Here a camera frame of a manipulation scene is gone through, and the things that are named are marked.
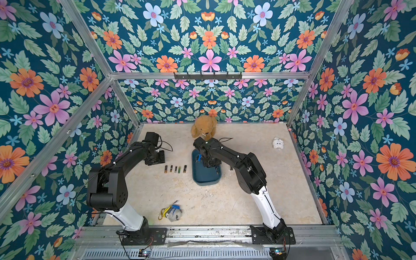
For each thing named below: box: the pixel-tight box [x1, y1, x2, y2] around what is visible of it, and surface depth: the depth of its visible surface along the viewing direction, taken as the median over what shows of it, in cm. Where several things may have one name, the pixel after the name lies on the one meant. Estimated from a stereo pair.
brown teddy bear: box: [190, 115, 218, 142], surface depth 98 cm
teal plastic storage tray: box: [191, 148, 223, 186], surface depth 93 cm
